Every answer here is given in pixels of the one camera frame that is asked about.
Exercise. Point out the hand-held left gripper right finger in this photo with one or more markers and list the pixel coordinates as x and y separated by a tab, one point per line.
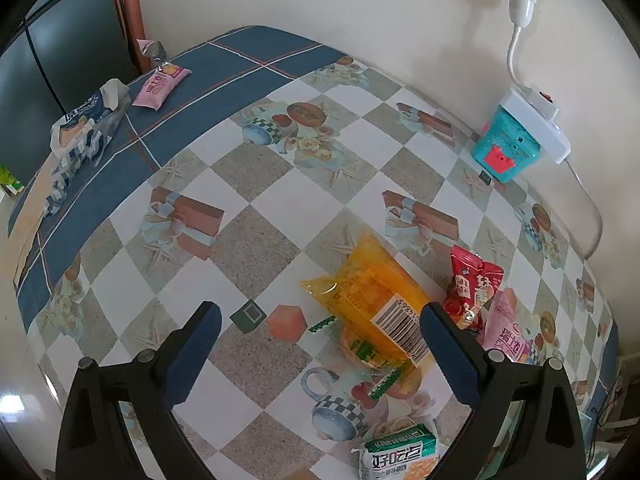
450	355

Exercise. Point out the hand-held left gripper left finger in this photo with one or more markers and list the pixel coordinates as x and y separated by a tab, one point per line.
195	355

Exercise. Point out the red patterned snack packet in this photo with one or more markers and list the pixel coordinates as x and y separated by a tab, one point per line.
470	280

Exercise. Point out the round cake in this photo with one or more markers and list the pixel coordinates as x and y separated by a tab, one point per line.
367	355

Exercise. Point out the yellow snack packet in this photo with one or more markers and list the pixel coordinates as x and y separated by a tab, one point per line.
370	290

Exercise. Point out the large pink snack packet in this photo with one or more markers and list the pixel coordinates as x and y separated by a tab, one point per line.
505	330

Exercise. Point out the green and white cracker packet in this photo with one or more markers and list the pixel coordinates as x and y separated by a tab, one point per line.
400	455

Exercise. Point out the small teal box red label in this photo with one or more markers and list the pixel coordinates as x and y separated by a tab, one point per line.
502	135

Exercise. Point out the white power strip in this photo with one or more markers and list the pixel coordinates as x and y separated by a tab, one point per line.
540	120

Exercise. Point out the small green box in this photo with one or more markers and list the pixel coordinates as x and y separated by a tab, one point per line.
9	180

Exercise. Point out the blue and white plastic bag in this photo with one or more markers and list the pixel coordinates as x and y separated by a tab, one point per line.
82	125

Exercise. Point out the small pink opened snack packet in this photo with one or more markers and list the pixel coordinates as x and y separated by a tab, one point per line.
157	87

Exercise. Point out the dark cabinet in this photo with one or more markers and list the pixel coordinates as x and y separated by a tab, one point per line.
70	45

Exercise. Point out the reddish wooden post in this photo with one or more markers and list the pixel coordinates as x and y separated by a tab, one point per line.
131	15

